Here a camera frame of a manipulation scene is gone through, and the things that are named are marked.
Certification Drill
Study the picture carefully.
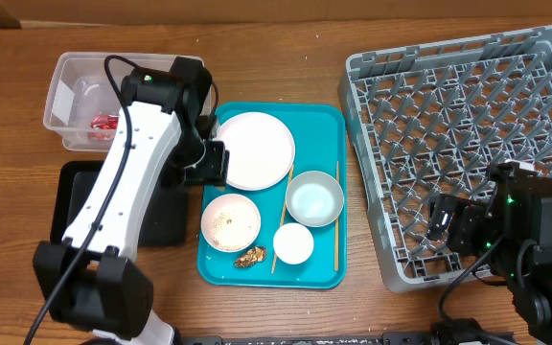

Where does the left wooden chopstick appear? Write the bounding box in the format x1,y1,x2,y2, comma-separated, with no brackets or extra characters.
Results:
270,164,294,274

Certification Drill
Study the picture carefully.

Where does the pink bowl with rice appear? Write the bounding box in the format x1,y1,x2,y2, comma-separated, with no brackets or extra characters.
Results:
200,194,262,253

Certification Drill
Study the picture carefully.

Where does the teal serving tray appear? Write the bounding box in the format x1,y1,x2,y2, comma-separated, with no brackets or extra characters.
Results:
197,102,347,289

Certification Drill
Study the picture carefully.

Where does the large white plate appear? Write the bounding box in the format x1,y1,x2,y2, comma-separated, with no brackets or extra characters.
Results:
217,112,295,192

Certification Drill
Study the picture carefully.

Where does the grey dishwasher rack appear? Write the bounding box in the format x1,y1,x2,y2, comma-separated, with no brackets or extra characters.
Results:
338,26,552,292

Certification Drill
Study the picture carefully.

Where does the brown food scrap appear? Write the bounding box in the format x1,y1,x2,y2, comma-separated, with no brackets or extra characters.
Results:
234,246,267,268

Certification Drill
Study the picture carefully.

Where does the red foil snack wrapper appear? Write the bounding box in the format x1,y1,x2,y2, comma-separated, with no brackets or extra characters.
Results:
87,114,119,141

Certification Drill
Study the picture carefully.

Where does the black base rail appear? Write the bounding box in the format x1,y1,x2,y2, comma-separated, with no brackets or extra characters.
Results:
174,330,517,345

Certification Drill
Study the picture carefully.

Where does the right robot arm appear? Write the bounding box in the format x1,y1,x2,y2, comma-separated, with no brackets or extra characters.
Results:
427,160,552,344

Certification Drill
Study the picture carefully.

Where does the right wooden chopstick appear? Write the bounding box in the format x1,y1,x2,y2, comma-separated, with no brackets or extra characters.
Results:
333,161,340,272

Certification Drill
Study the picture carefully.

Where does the grey-green bowl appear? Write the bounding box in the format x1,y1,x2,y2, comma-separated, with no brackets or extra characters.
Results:
286,171,345,228

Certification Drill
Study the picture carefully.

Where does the clear plastic waste bin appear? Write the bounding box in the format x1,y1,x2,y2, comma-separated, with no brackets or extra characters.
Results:
43,52,213,152

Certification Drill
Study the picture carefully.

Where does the black rectangular tray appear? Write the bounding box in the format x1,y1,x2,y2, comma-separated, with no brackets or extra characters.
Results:
50,161,189,247

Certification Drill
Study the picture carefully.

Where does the small white cup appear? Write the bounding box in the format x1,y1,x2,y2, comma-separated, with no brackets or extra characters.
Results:
273,223,314,265

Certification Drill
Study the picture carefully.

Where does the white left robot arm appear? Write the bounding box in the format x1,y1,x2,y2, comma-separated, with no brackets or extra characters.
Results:
25,60,229,344

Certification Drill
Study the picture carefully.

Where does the wooden chopstick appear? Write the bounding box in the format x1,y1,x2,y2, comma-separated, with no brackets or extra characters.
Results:
270,164,294,274
333,161,340,272

